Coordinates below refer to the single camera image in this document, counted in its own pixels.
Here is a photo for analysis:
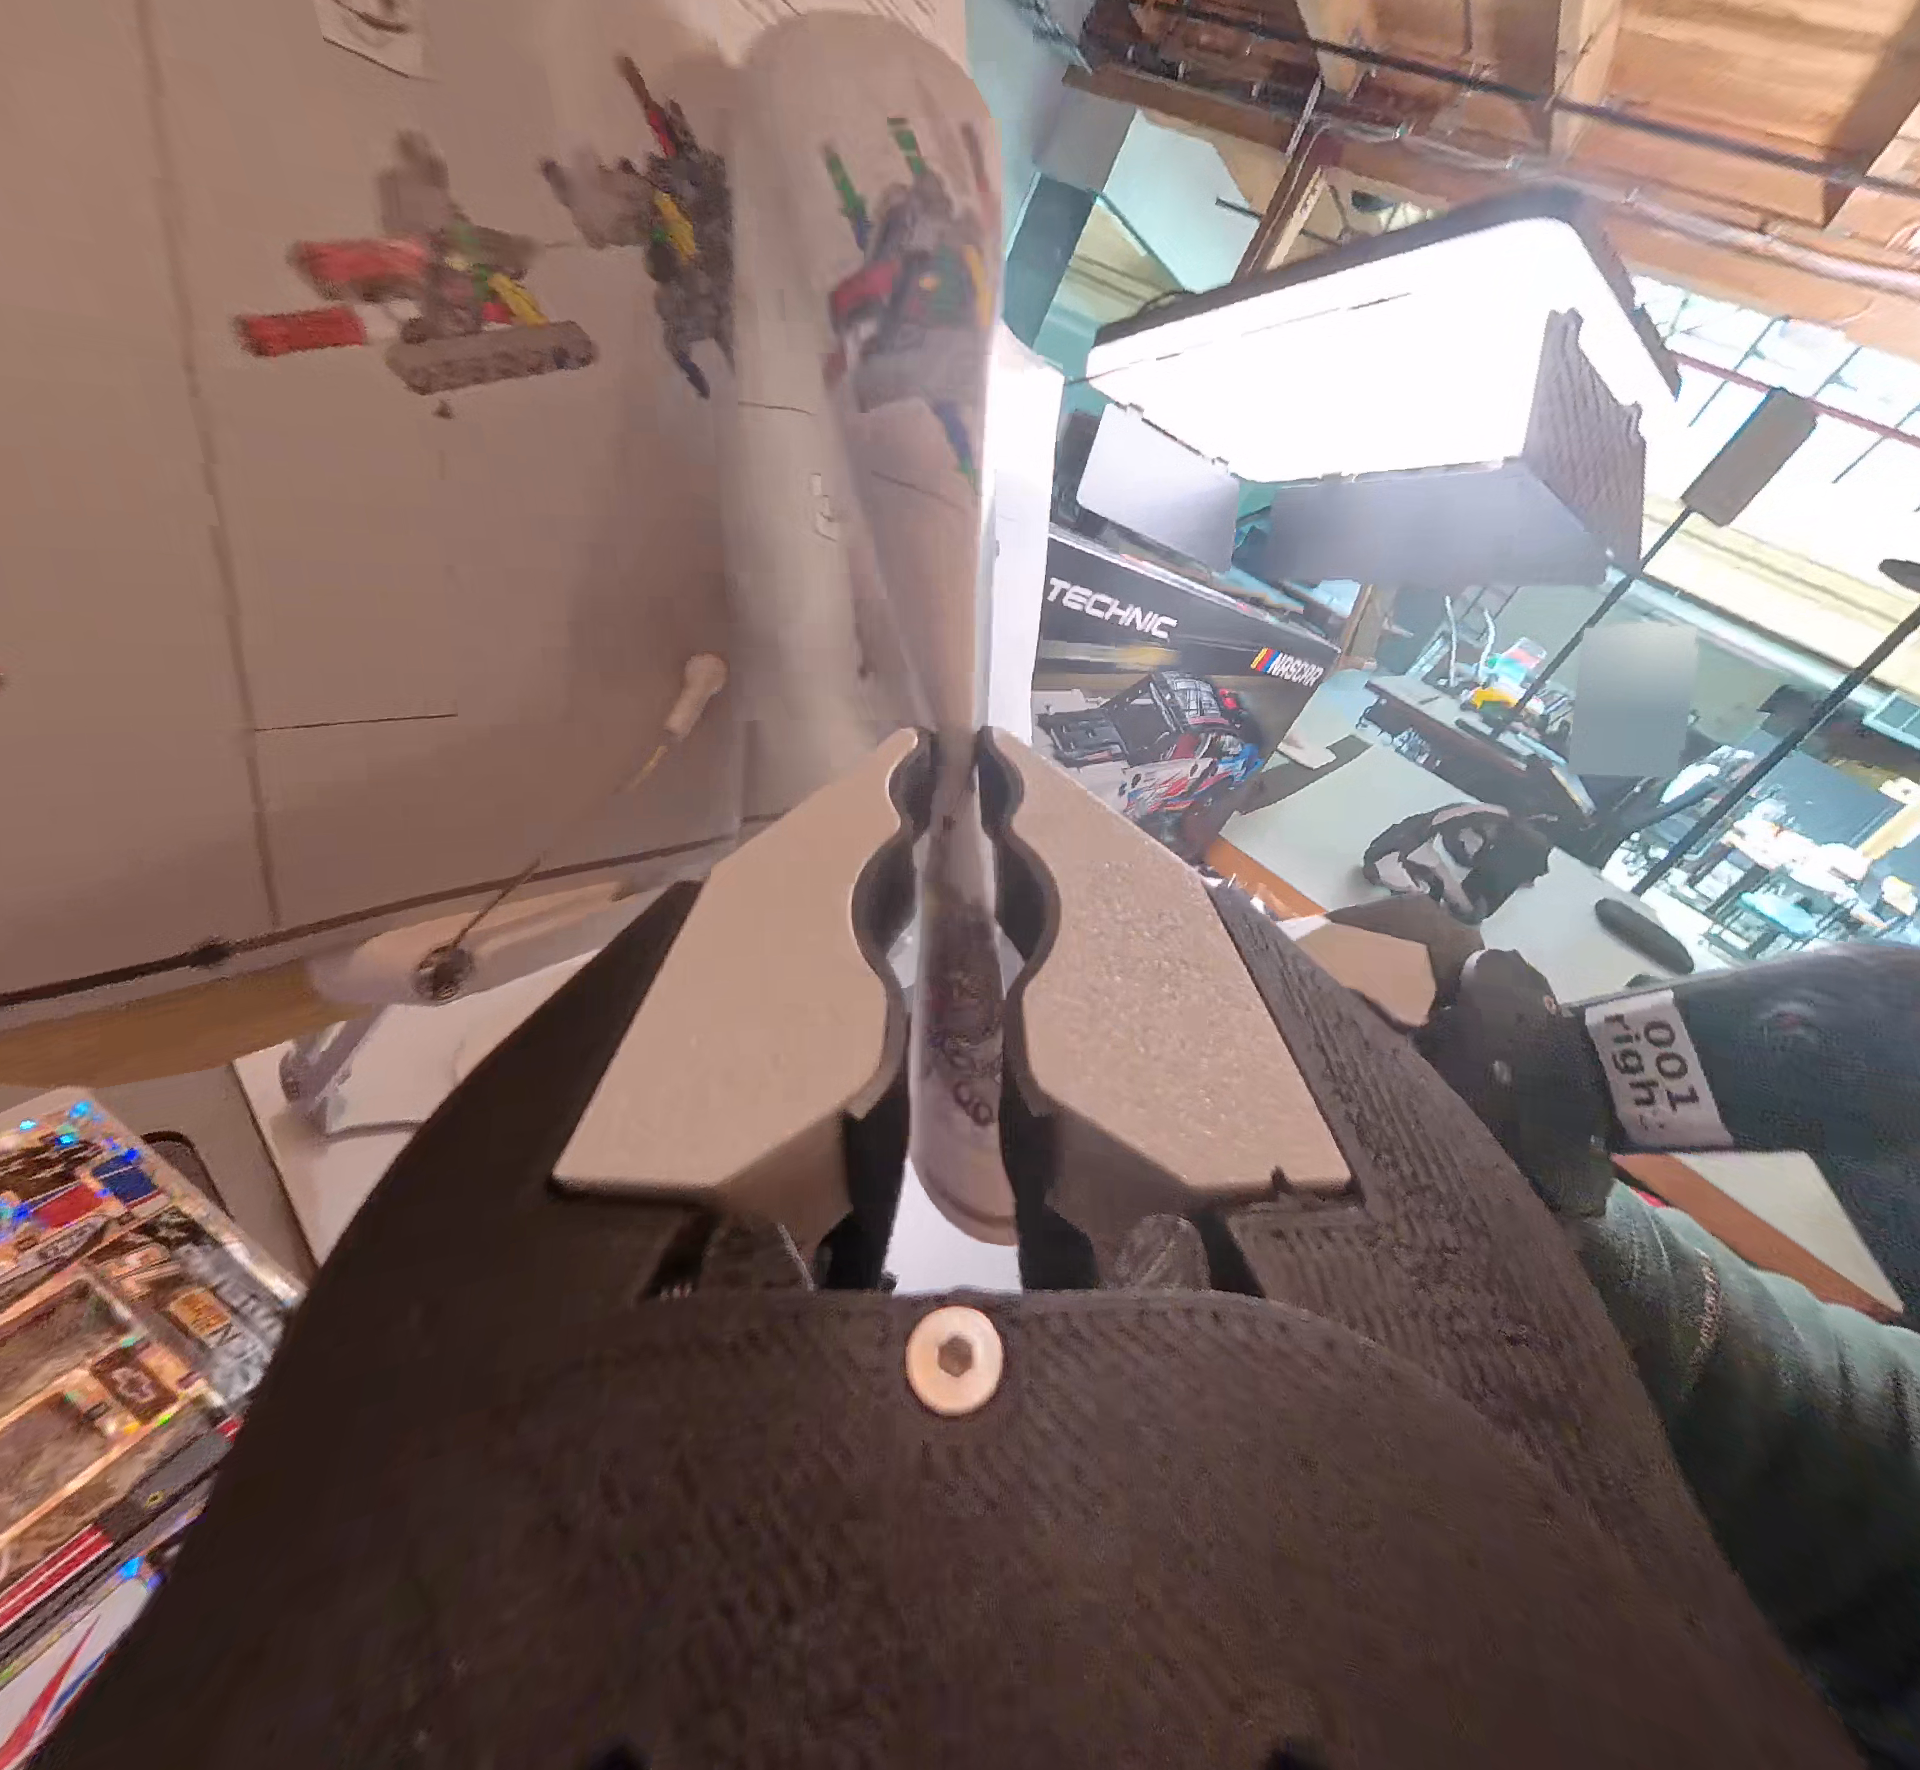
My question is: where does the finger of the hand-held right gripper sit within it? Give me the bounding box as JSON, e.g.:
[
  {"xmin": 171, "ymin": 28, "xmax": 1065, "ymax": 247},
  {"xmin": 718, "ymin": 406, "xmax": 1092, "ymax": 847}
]
[{"xmin": 1296, "ymin": 918, "xmax": 1445, "ymax": 1032}]

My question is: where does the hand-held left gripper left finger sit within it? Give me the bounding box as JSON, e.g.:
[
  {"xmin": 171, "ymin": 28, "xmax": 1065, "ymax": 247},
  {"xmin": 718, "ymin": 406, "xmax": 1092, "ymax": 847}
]
[{"xmin": 547, "ymin": 728, "xmax": 923, "ymax": 1244}]

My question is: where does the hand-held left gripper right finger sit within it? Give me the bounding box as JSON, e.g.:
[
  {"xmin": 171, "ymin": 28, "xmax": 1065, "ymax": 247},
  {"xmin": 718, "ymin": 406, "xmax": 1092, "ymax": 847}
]
[{"xmin": 975, "ymin": 727, "xmax": 1356, "ymax": 1217}]

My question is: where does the lego instruction booklet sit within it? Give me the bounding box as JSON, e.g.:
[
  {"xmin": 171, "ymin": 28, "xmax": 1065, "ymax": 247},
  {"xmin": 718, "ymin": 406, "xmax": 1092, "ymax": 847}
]
[{"xmin": 0, "ymin": 0, "xmax": 1024, "ymax": 1250}]

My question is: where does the person's right forearm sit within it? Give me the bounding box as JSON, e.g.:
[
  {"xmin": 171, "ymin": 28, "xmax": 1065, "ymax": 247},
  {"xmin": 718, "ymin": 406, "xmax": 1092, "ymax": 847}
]
[{"xmin": 1567, "ymin": 1183, "xmax": 1920, "ymax": 1770}]

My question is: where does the black lego set box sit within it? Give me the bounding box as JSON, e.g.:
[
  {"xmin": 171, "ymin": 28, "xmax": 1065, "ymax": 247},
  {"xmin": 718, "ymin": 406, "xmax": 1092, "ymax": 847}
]
[{"xmin": 1031, "ymin": 528, "xmax": 1341, "ymax": 867}]

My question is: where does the black white glove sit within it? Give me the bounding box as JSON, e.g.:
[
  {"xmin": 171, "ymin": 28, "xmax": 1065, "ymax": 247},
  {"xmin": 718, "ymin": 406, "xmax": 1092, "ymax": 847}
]
[{"xmin": 1362, "ymin": 802, "xmax": 1558, "ymax": 905}]

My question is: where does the black oblong object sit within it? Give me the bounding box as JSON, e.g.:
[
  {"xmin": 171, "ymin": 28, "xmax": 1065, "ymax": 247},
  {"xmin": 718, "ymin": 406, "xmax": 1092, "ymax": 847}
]
[{"xmin": 1591, "ymin": 895, "xmax": 1697, "ymax": 980}]

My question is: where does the cluttered background desk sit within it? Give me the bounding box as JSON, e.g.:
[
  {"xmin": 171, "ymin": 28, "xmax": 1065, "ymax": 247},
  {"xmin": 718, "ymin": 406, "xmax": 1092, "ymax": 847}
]
[{"xmin": 1358, "ymin": 630, "xmax": 1600, "ymax": 828}]

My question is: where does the black light stand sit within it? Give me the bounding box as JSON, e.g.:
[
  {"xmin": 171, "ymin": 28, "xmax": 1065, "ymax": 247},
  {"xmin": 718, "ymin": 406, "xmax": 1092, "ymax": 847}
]
[{"xmin": 1590, "ymin": 511, "xmax": 1920, "ymax": 901}]

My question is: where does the white book stand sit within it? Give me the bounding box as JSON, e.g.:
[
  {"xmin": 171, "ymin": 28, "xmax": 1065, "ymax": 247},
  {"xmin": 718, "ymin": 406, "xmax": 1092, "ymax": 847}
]
[{"xmin": 0, "ymin": 652, "xmax": 733, "ymax": 1147}]

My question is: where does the studio light panel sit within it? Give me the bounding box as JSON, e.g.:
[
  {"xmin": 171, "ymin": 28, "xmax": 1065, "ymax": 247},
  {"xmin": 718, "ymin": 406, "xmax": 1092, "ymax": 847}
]
[{"xmin": 1072, "ymin": 189, "xmax": 1684, "ymax": 590}]

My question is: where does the large window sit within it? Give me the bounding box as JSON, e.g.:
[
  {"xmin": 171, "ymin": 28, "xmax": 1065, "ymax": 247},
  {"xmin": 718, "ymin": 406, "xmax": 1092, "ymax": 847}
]
[{"xmin": 1632, "ymin": 277, "xmax": 1920, "ymax": 611}]

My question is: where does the holographic sticker sheet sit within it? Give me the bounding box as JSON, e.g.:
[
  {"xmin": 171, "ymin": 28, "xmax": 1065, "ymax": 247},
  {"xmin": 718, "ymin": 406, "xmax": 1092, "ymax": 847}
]
[{"xmin": 0, "ymin": 1087, "xmax": 312, "ymax": 1751}]

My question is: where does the black ceiling pipe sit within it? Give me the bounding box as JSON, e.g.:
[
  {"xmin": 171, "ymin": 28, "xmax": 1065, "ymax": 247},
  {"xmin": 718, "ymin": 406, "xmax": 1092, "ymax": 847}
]
[{"xmin": 1019, "ymin": 0, "xmax": 1920, "ymax": 173}]

